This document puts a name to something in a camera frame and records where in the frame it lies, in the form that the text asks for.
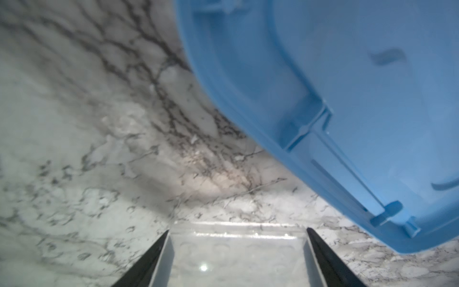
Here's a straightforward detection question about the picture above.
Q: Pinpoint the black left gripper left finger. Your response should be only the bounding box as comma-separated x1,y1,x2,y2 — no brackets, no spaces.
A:
112,230,169,287

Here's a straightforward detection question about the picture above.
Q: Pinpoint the blue plastic box lid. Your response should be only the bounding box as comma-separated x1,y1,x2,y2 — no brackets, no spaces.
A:
175,1,459,254

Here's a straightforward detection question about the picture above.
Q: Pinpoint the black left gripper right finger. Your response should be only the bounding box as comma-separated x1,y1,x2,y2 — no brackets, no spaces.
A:
306,228,366,287

